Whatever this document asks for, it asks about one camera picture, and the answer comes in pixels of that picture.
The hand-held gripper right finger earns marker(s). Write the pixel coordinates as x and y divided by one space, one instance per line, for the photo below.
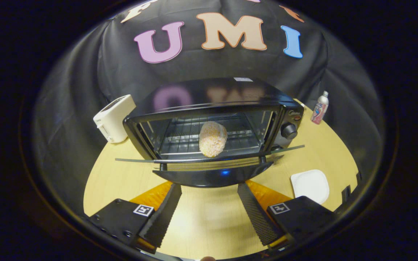
256 217

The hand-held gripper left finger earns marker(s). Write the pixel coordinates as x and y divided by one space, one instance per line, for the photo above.
163 217

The round breaded patty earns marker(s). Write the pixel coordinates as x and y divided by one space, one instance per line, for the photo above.
212 139

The black toaster oven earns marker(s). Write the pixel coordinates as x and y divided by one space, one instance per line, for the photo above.
216 92

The white bread toaster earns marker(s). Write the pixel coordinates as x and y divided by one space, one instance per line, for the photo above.
113 117

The white square plate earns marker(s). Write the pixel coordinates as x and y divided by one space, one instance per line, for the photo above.
310 185

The black chair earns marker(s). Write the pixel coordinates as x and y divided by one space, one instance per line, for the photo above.
345 194
358 177

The silver pink drink bottle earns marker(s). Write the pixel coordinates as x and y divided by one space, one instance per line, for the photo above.
319 108

